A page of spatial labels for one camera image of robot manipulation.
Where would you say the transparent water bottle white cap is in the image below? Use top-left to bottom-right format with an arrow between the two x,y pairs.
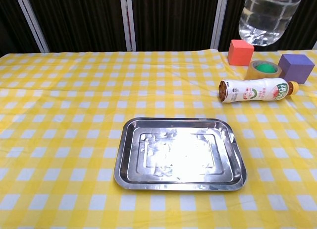
238,0 -> 306,47

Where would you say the rectangular metal tray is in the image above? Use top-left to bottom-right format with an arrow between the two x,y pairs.
113,117 -> 248,192

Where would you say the white drink bottle orange cap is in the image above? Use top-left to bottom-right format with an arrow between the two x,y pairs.
218,77 -> 300,104

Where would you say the yellow white checked tablecloth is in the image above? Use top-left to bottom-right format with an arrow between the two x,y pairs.
0,48 -> 317,229

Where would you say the clear brown tape roll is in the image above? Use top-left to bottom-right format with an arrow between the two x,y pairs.
244,60 -> 283,81

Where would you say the red foam cube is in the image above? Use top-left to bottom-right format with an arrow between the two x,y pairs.
227,39 -> 256,67

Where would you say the green ball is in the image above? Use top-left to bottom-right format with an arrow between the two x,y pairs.
256,63 -> 276,74

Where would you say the purple foam cube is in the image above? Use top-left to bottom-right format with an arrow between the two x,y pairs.
277,54 -> 316,85

